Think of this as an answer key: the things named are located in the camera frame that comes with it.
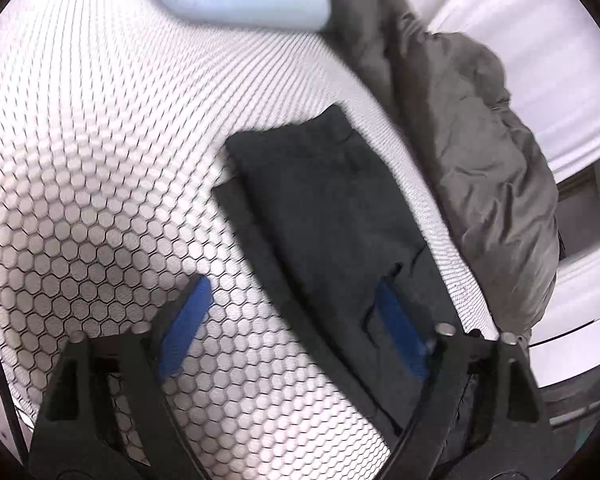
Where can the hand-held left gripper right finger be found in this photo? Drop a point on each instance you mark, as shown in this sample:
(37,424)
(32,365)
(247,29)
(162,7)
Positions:
(400,330)

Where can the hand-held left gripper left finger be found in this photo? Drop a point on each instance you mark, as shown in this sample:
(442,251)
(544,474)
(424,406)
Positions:
(185,330)

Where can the black pants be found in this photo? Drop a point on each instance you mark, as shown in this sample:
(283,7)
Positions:
(320,210)

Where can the grey duvet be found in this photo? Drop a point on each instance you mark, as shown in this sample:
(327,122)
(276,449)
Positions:
(470,160)

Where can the white honeycomb bed cover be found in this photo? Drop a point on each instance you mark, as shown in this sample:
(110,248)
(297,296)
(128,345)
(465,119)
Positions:
(80,135)

